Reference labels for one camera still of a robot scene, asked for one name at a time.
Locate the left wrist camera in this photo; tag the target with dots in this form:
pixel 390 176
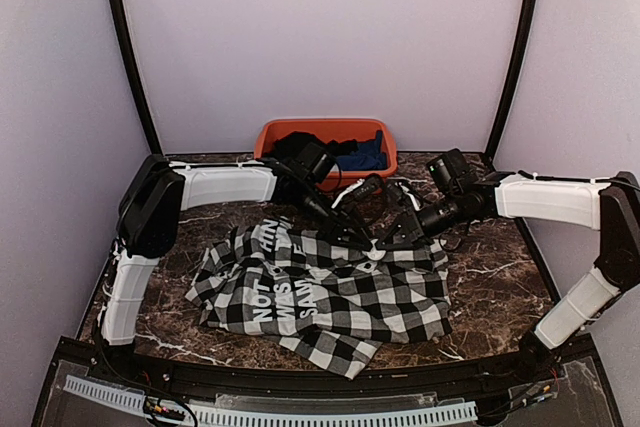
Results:
pixel 360 189

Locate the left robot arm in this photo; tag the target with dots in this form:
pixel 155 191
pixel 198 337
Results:
pixel 162 189

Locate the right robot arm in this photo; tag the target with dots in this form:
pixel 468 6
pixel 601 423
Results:
pixel 607 206

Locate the black front rail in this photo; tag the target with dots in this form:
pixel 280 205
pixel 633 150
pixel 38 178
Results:
pixel 471 379

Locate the white slotted cable duct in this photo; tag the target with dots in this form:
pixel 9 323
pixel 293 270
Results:
pixel 237 410

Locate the black frame post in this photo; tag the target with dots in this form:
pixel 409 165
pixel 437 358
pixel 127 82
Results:
pixel 512 76
pixel 129 61

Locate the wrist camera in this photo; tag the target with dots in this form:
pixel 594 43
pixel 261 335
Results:
pixel 360 189
pixel 404 196

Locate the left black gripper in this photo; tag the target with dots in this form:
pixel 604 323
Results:
pixel 335 229

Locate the black garment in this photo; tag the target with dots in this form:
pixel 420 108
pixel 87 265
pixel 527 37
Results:
pixel 293 144

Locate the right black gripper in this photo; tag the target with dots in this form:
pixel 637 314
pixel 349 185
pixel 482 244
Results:
pixel 411 227

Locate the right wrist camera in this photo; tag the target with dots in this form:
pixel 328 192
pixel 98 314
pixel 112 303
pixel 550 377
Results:
pixel 404 196

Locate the left black frame post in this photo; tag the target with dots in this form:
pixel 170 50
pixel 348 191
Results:
pixel 129 61

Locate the blue garment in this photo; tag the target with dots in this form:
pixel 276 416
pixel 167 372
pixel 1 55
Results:
pixel 367 156

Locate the right black frame post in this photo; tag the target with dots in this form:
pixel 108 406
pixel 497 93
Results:
pixel 512 76

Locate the black white plaid shirt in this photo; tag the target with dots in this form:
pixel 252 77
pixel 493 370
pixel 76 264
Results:
pixel 333 306

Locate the orange plastic basin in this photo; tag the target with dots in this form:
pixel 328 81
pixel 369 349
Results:
pixel 327 129

